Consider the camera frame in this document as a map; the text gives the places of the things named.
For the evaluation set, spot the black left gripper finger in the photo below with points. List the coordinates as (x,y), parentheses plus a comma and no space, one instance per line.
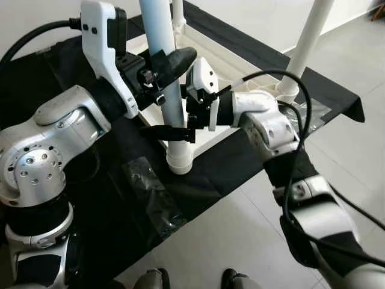
(174,63)

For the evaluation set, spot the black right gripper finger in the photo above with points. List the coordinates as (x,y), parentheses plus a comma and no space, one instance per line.
(168,133)

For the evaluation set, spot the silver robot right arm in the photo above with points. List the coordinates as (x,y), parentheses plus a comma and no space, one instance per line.
(271,126)

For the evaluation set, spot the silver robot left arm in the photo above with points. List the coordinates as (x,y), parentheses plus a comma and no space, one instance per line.
(36,150)

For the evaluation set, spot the white plastic children table top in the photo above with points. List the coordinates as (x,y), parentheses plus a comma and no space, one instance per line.
(234,66)

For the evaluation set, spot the black tablecloth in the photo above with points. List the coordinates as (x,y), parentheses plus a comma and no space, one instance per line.
(228,162)

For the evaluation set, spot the brown wooden plank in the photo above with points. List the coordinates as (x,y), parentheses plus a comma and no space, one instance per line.
(378,7)

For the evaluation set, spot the grey robot left leg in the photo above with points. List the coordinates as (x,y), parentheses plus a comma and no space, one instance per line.
(150,280)

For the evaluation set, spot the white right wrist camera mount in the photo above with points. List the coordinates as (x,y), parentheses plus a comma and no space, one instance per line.
(203,75)

